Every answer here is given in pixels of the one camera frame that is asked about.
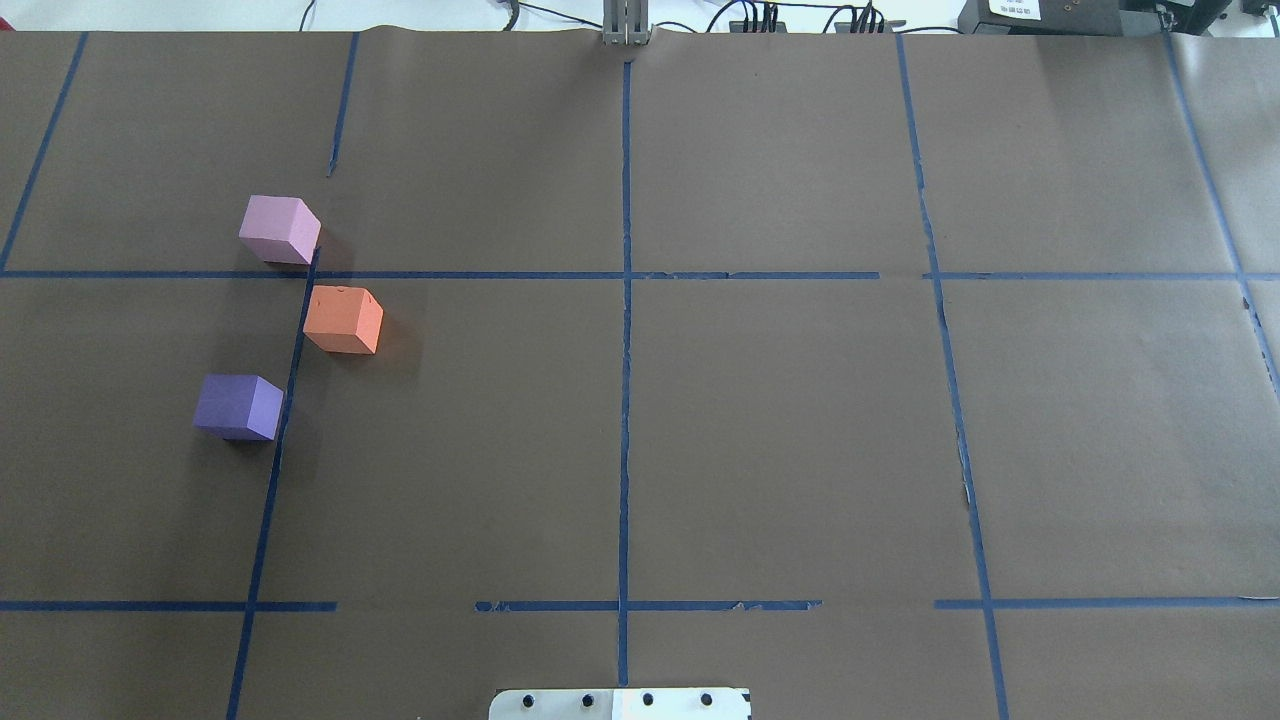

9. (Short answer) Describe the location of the black power strip right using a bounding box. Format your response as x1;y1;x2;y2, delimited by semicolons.
831;18;888;35

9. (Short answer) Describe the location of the purple foam cube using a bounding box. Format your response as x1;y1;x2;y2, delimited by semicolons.
192;374;284;442

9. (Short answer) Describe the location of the black power strip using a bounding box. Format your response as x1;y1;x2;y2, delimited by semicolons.
730;15;788;35
831;18;888;35

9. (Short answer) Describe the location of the black equipment box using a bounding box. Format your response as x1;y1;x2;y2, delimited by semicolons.
956;0;1231;37

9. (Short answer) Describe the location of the black power strip left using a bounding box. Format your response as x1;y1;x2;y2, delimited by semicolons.
730;15;788;35

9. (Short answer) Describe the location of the grey aluminium frame post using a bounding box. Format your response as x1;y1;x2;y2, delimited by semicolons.
602;0;652;46

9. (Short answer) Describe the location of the brown paper table cover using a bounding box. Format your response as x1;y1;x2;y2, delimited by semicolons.
3;27;1277;719

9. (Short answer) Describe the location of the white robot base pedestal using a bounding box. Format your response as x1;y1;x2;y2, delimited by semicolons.
488;687;753;719

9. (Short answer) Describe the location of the orange foam cube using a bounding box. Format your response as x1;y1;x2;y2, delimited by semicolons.
303;284;384;355

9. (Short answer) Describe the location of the pink foam cube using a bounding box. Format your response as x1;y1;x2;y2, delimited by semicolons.
238;195;323;265

